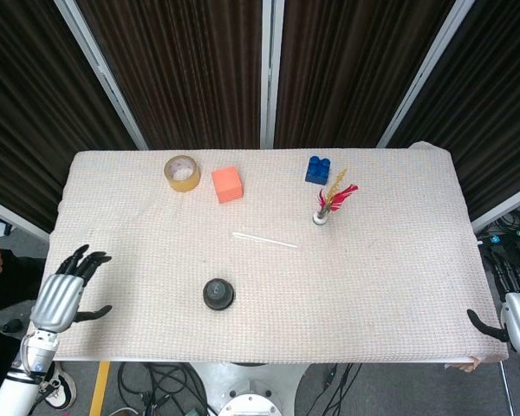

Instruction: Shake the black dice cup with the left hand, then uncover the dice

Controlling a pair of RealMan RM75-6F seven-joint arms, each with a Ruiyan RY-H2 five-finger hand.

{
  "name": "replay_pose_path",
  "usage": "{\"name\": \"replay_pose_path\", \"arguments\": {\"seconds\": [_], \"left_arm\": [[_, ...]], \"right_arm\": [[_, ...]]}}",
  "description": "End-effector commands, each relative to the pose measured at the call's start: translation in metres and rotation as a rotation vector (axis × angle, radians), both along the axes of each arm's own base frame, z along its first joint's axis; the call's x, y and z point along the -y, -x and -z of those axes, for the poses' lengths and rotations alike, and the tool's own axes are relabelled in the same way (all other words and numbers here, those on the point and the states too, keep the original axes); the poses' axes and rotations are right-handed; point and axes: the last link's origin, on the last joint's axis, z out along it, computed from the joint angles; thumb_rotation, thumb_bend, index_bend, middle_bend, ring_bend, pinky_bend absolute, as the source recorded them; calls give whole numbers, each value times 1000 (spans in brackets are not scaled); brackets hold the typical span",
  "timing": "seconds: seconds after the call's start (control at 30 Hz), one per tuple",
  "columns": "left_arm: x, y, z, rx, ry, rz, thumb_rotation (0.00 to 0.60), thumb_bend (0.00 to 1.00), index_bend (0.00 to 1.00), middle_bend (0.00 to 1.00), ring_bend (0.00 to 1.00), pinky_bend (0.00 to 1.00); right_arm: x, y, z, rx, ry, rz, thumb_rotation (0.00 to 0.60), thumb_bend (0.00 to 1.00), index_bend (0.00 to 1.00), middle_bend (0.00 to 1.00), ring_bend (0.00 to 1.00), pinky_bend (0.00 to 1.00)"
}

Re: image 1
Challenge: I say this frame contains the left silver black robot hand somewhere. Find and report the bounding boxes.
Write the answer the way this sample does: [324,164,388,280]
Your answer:
[29,244,114,335]

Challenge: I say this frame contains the black faceted plastic cup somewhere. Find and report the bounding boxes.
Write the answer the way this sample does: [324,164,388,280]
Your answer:
[202,276,237,311]

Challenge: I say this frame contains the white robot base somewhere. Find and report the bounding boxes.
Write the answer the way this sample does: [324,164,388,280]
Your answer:
[185,361,313,416]

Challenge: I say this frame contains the white sneaker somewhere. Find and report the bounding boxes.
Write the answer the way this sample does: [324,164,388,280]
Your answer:
[38,361,78,409]

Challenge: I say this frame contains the beige waffle table cloth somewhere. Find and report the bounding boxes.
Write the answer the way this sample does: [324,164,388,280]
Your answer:
[38,140,511,373]

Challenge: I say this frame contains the tan packing tape roll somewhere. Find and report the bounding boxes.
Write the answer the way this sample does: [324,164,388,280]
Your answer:
[163,154,201,192]

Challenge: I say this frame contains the dark fabric partition panel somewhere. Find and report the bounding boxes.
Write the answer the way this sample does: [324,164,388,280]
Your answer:
[273,0,456,151]
[387,0,520,218]
[0,0,138,233]
[75,0,265,151]

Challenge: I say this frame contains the orange foam cube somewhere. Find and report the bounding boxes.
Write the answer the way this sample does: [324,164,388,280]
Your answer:
[211,166,244,205]

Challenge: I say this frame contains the clear plastic tube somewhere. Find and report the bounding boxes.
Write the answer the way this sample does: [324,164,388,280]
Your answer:
[232,232,299,250]

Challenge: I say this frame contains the red yellow feather shuttlecock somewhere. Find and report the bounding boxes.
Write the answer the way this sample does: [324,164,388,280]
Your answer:
[311,168,360,226]

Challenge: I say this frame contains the blue building block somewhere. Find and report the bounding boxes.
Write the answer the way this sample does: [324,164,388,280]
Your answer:
[303,155,333,185]

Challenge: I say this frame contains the silver partition bottom rail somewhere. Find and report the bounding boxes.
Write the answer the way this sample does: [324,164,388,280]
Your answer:
[471,179,520,234]
[0,193,52,242]

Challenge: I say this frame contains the black floor cable bundle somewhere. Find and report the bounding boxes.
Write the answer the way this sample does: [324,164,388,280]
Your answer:
[116,361,211,416]
[297,362,361,416]

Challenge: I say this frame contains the silver partition post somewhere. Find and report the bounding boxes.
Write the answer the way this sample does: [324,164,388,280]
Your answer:
[53,0,149,151]
[259,0,286,151]
[375,0,477,149]

